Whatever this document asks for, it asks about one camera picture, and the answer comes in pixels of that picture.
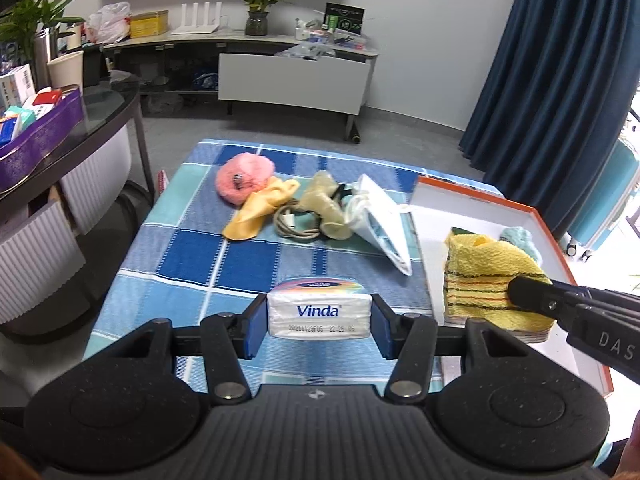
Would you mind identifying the yellow box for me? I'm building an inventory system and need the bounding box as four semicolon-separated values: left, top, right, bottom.
129;11;171;38

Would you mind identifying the white drawer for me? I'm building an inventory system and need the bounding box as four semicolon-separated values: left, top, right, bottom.
218;52;373;120

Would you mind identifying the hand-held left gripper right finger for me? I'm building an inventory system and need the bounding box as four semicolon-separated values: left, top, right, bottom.
369;293;557;407

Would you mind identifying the purple box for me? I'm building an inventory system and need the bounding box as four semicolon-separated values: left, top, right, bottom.
0;87;88;193

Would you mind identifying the black and green box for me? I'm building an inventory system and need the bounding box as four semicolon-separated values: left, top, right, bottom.
322;2;366;35

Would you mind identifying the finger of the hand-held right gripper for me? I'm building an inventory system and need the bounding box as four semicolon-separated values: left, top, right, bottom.
506;275;640;332

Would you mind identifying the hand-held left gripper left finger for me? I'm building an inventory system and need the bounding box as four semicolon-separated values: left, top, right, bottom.
84;293;270;407

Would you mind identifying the teal cloth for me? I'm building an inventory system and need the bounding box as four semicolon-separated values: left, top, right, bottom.
499;226;543;263

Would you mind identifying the yellow striped towel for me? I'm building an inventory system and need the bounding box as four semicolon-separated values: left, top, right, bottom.
442;227;556;345

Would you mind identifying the clear plastic bag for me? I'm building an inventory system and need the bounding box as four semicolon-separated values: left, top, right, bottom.
275;42;338;61

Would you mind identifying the white plastic bag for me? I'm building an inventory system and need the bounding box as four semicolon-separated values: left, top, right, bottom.
342;174;416;277

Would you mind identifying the teal suitcase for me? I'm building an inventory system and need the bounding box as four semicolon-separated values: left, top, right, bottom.
565;137;640;263

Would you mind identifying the glass table with ribbed base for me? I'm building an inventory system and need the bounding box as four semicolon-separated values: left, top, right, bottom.
0;72;156;343

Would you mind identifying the blue curtain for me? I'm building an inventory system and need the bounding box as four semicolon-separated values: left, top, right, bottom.
459;0;640;241

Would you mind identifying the grey television stand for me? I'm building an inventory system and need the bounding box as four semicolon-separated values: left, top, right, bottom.
102;32;379;143

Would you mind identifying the pile of small cartons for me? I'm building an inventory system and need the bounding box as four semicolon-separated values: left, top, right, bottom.
0;65;66;146

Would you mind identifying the pink fluffy ball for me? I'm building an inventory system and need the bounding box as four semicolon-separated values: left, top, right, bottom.
216;155;275;207

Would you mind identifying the yellow rubber glove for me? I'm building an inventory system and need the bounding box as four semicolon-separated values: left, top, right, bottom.
222;177;301;242

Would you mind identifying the steel flask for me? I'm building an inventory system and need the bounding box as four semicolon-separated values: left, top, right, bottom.
34;27;58;88

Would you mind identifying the black cord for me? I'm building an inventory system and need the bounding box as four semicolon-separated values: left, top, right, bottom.
320;182;358;241

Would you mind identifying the cream rubber glove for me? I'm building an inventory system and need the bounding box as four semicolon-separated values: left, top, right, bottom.
300;170;353;242

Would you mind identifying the coiled grey cable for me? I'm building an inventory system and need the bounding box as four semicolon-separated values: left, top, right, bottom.
272;200;323;238

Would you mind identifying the white router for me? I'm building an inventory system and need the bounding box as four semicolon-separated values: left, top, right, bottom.
171;2;221;36

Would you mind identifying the cream paper cup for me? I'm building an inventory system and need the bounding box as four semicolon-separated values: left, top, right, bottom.
46;51;85;90

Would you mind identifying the orange and white box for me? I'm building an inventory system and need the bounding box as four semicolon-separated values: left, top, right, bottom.
409;176;615;401

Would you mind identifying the blue checkered tablecloth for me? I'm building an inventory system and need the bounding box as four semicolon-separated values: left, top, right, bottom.
82;139;506;393

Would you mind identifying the pile of small items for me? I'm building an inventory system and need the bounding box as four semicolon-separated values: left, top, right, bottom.
295;17;378;56

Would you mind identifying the white crumpled shopping bag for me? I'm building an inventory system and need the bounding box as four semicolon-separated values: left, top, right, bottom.
87;2;132;43

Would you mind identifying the white tissue pack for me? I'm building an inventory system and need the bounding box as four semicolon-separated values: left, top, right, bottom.
266;276;373;341

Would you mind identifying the leafy green plant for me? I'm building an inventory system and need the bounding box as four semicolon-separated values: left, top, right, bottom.
0;0;81;61

